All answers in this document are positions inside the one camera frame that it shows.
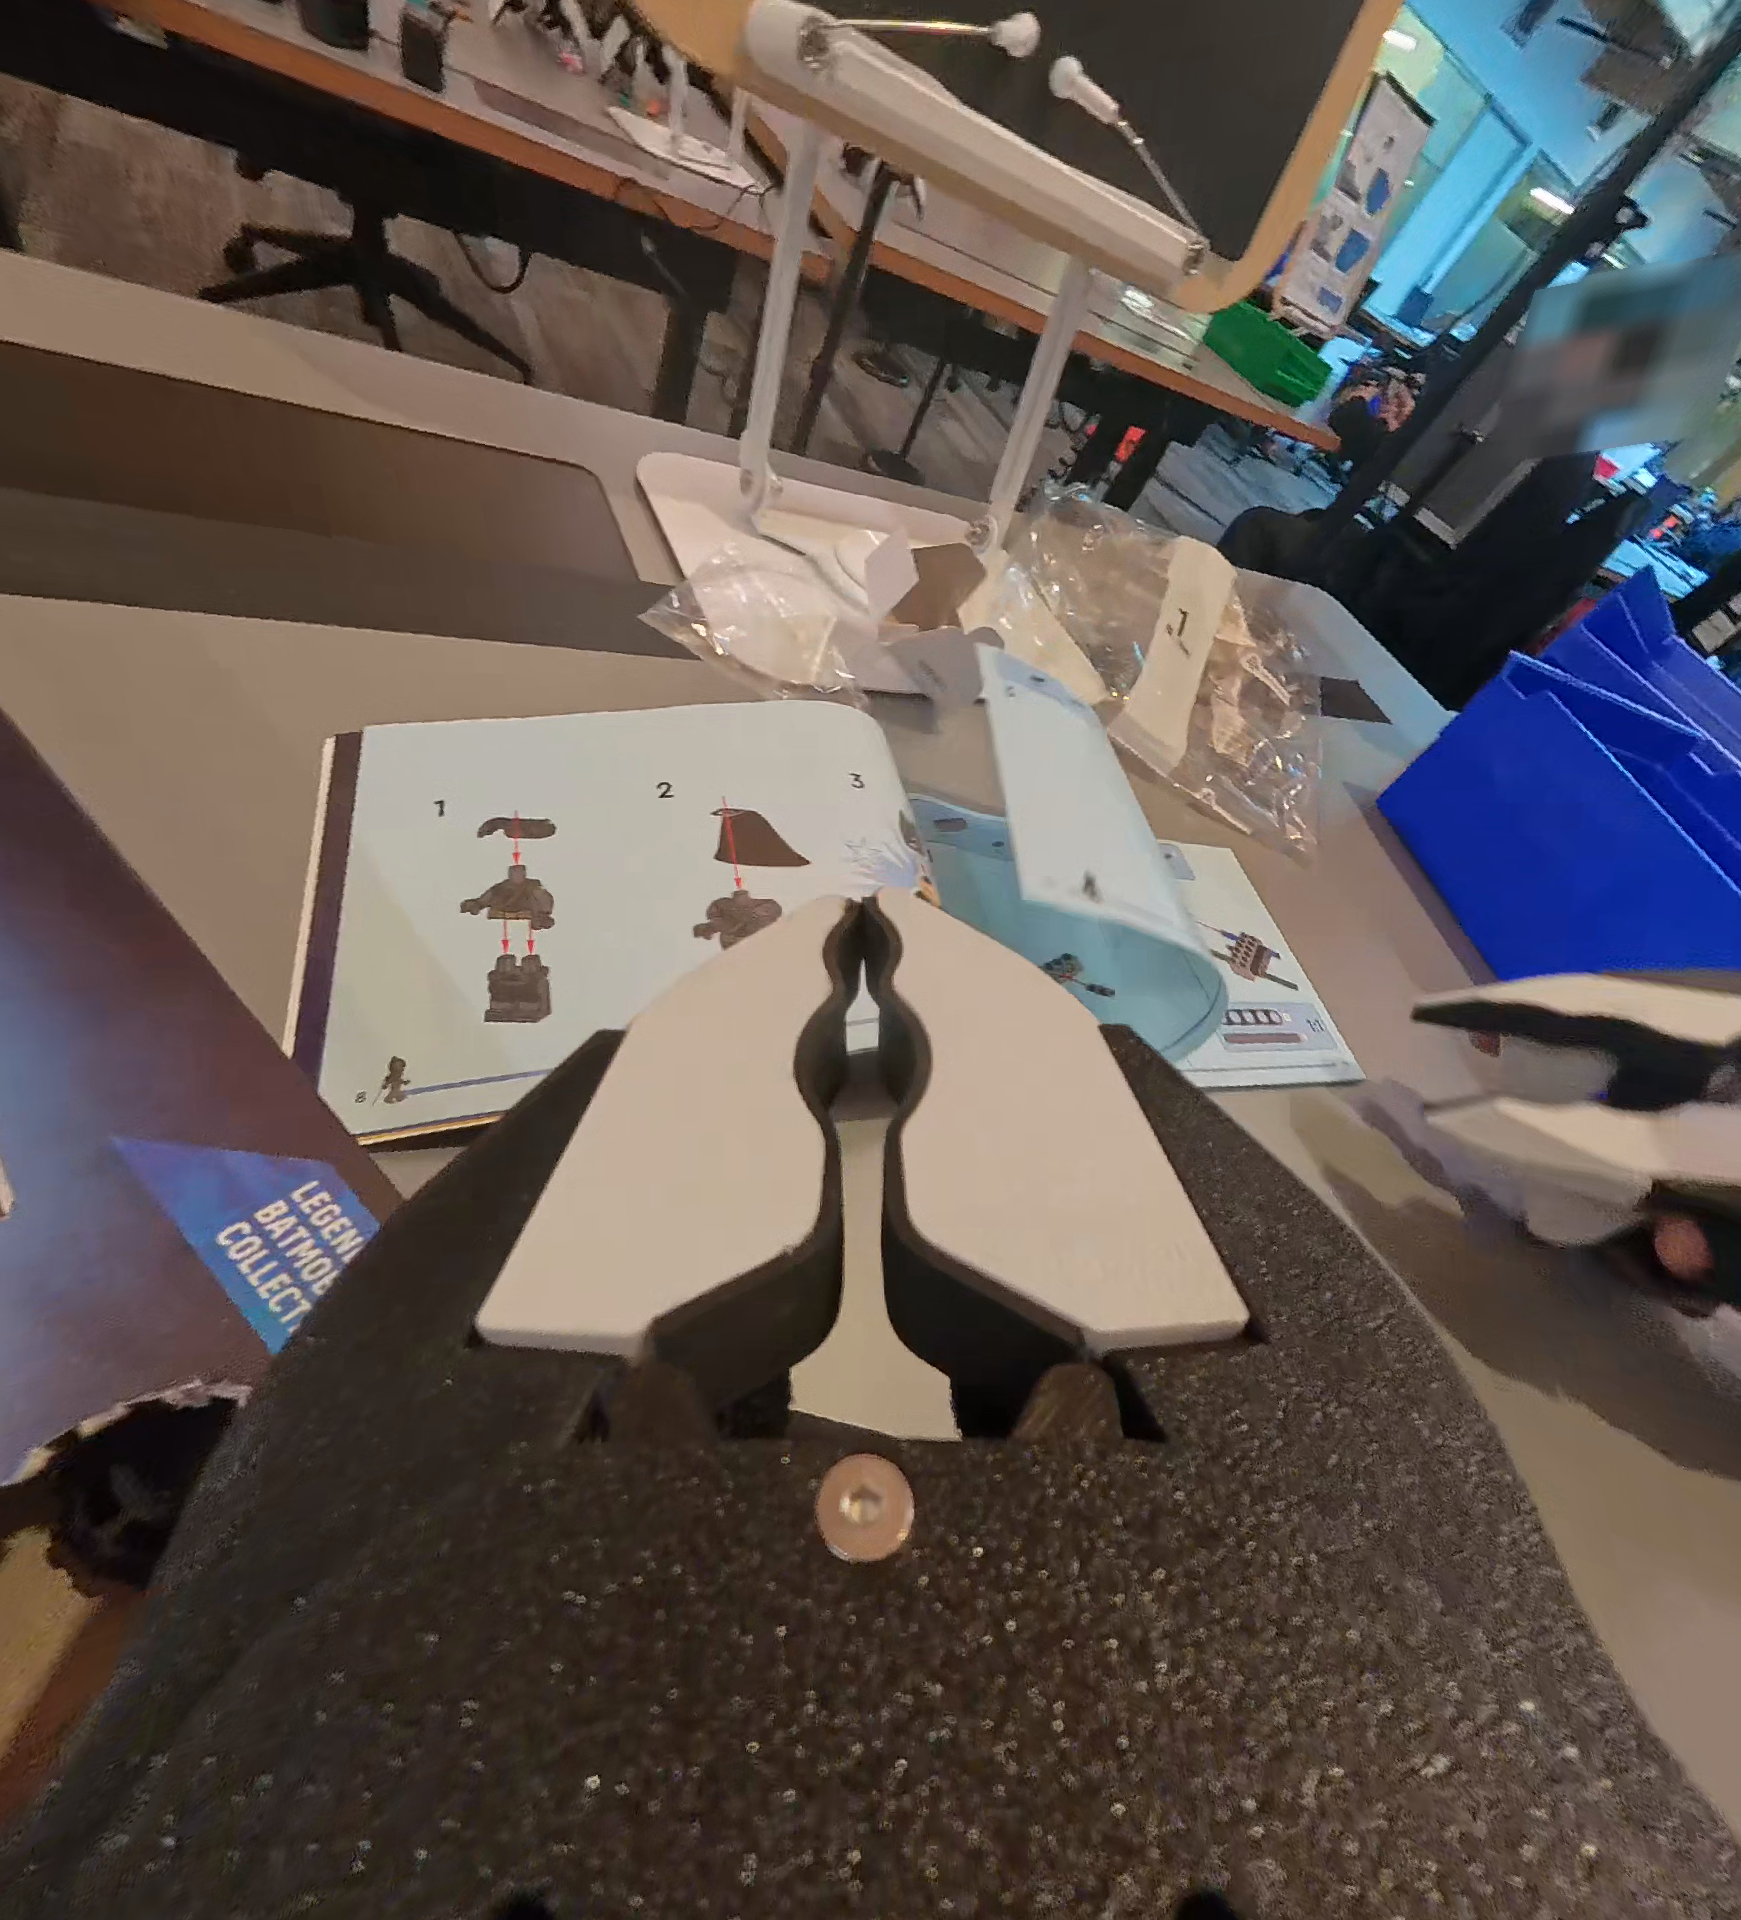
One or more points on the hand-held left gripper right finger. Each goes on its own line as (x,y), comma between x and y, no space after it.
(1050,1140)

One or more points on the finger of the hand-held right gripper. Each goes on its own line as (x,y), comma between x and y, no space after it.
(1636,1148)
(1605,1001)

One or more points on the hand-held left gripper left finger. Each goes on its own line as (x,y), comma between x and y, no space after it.
(690,1140)

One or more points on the person's right hand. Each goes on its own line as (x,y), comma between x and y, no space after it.
(1685,1248)

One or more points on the stack of blue plastic bins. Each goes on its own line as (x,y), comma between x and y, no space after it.
(1636,812)

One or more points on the toy brick instruction booklet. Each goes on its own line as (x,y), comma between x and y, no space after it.
(600,900)

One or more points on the crumpled clear plastic bag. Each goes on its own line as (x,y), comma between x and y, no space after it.
(1247,705)

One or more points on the white numbered paper bag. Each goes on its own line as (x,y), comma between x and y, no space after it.
(1178,644)

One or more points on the torn white cardboard piece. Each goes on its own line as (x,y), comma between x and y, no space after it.
(932,615)

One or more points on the dark printed toy brick box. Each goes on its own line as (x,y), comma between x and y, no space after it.
(91,1080)

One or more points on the green plastic bin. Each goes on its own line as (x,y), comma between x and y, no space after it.
(1269,359)

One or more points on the black slanted pole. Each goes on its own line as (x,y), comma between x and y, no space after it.
(1560,255)

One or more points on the dark grey desk mat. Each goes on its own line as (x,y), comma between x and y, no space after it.
(286,497)

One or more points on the black office chair base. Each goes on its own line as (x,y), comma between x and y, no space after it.
(360,285)

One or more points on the black board with wooden rim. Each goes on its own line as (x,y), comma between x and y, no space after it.
(1261,105)

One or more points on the white desk stand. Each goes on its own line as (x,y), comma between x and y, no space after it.
(945,134)

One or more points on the long wooden background table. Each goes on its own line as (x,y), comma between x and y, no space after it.
(509,134)

